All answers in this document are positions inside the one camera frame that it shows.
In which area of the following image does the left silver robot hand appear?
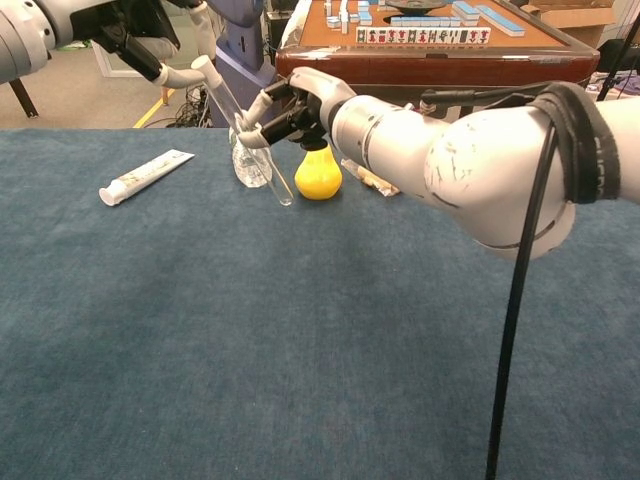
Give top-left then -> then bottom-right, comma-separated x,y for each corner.
69,0 -> 217,89

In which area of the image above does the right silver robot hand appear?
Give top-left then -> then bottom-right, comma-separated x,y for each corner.
234,67 -> 359,151

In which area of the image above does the clear glass tube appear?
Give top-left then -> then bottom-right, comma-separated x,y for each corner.
206,74 -> 295,208

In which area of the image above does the white toothpaste tube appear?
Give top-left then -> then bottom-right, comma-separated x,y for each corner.
97,148 -> 196,208

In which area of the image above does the yellow pear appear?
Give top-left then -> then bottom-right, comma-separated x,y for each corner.
293,145 -> 344,202

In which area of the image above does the brown mahjong table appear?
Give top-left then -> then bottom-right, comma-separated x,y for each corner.
274,0 -> 602,110

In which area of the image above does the clear plastic water bottle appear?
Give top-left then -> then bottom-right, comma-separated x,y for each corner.
228,124 -> 274,189

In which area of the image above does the bread snack in clear wrapper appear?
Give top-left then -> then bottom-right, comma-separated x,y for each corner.
340,157 -> 402,198

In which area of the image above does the row of face-up mahjong tiles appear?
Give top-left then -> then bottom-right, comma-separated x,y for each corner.
354,26 -> 493,44

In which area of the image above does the row of blue-backed mahjong tiles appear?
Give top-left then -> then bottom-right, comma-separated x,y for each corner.
389,15 -> 464,29
473,4 -> 527,38

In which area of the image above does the blue table cloth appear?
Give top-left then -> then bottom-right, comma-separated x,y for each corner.
0,126 -> 640,480

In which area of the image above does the cardboard box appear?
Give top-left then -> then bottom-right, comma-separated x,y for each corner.
528,0 -> 622,49

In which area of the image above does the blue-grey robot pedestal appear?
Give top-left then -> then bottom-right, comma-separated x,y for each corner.
203,0 -> 279,129

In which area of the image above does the tangle of black cables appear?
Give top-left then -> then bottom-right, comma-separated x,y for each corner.
166,83 -> 217,129

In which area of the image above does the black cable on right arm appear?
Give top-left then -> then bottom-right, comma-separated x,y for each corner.
419,81 -> 622,480

